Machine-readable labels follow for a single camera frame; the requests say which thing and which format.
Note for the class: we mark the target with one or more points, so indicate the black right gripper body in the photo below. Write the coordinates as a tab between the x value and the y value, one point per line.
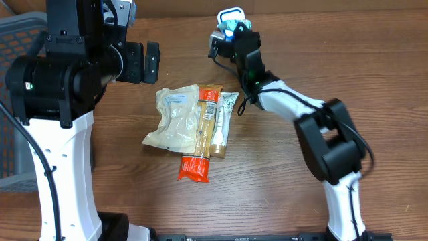
246	38

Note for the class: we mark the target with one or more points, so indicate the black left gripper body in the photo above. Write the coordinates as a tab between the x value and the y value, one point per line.
152	61

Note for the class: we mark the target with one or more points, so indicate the teal tissue packet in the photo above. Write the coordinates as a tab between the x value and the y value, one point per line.
229	26

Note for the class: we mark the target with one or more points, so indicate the beige clear pouch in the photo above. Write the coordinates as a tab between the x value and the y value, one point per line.
178	125

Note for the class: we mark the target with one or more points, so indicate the white cream tube gold cap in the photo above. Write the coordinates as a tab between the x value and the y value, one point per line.
221	131

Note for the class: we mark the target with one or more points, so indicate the orange noodle packet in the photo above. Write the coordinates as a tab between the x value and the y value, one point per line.
195	165

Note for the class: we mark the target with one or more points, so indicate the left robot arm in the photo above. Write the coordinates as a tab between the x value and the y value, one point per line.
53	98

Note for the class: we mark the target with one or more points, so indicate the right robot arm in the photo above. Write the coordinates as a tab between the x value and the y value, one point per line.
332	148

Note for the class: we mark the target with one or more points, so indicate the white barcode scanner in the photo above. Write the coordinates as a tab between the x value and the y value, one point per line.
234	13

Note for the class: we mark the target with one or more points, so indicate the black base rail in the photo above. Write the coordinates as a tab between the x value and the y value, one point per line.
299	237

